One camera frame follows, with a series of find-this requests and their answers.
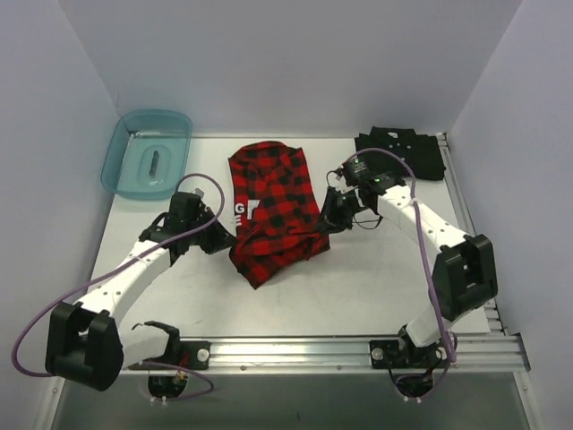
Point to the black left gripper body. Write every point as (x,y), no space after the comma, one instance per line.
(214,237)

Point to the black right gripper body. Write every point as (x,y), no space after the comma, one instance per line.
(338,208)

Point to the red black plaid shirt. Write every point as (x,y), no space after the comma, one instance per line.
(275,211)

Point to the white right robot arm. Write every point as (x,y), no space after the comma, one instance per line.
(459,268)

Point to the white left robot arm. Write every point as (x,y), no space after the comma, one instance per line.
(85,343)

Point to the dark object in basin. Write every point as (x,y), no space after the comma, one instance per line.
(154,164)

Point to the teal plastic basin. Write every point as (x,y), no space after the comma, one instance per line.
(137,134)

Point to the folded black button shirt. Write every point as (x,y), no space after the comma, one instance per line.
(421,152)

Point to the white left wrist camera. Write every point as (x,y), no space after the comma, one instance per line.
(198,192)

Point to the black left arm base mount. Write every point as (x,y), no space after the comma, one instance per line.
(190,354)

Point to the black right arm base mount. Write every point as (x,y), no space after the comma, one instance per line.
(400,354)

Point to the aluminium front rail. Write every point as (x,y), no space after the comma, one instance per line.
(491,353)

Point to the aluminium rail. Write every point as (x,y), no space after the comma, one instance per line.
(491,353)
(465,222)

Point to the aluminium right side rail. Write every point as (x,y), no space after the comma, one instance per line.
(465,222)

